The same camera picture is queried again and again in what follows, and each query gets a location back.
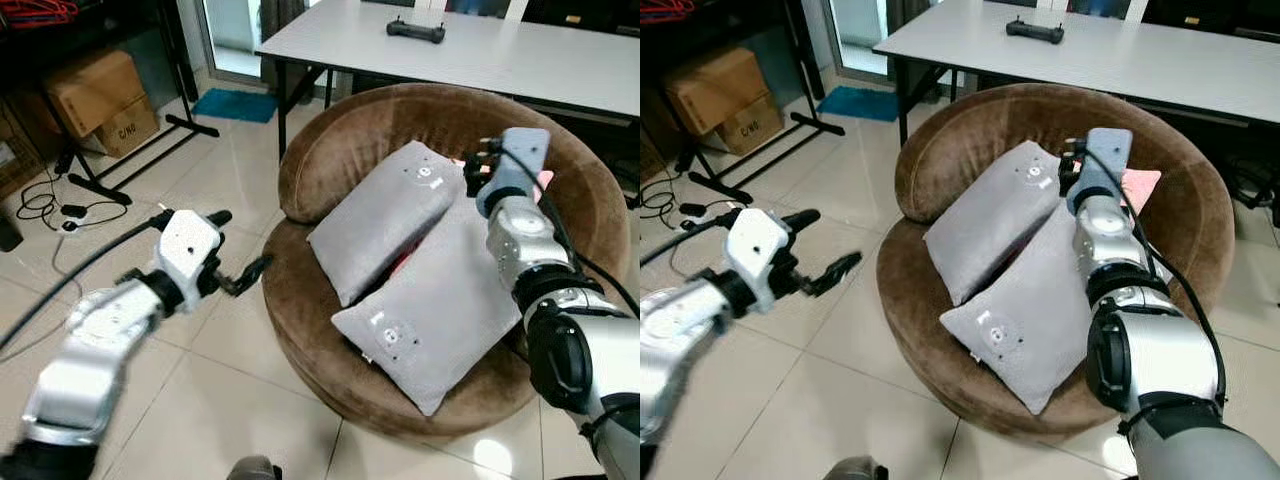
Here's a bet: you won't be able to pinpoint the grey rectangular pillow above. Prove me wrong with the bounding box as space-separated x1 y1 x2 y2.
922 140 1067 307
330 194 524 417
939 198 1099 417
306 140 468 309

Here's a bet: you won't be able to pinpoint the brown round velvet sofa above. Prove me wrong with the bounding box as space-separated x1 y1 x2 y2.
261 82 634 439
876 82 1237 439

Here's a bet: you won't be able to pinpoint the blue floor mat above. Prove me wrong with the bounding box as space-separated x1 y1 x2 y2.
191 87 280 125
814 85 902 124

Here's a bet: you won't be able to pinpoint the black metal rack stand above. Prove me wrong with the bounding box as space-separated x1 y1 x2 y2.
676 0 847 206
55 0 222 207

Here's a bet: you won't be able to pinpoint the white table with black legs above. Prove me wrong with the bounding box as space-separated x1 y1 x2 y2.
254 0 641 161
871 0 1280 149

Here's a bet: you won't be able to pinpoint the printed brown cardboard box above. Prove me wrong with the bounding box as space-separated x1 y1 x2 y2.
714 93 787 157
93 94 162 159

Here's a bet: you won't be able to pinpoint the black remote controller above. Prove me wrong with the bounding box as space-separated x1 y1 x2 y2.
1005 17 1067 46
386 17 448 45

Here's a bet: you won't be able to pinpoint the plain brown cardboard box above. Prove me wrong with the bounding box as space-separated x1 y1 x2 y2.
662 46 772 138
41 49 150 140

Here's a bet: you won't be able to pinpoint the dark brown cardboard box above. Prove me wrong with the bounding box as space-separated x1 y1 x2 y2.
0 98 48 201
640 128 669 188

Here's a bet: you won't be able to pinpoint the grey robot foot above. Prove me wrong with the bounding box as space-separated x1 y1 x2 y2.
821 456 890 480
227 455 284 480

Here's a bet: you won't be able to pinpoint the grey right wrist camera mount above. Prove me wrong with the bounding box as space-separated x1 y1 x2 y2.
1066 127 1135 217
476 127 552 218

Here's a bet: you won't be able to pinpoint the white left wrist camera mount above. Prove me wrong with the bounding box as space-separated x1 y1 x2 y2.
154 208 224 288
724 208 797 288

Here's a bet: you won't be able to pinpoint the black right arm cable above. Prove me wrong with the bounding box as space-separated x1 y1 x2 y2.
1084 145 1229 416
500 148 641 319

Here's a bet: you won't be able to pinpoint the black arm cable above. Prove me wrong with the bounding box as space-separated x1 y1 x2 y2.
640 208 743 267
1084 145 1229 416
500 148 641 319
0 209 173 353

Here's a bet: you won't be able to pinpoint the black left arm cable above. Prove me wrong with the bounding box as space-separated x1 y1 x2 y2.
640 208 743 267
0 209 173 353

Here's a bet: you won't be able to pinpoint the black floor cable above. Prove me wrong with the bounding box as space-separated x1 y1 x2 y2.
641 160 726 233
15 150 96 236

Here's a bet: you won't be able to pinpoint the black tangled cables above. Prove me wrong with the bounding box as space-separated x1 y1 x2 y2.
1234 158 1280 229

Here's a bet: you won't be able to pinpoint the red coiled cables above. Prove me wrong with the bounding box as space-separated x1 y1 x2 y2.
640 0 697 25
0 0 80 30

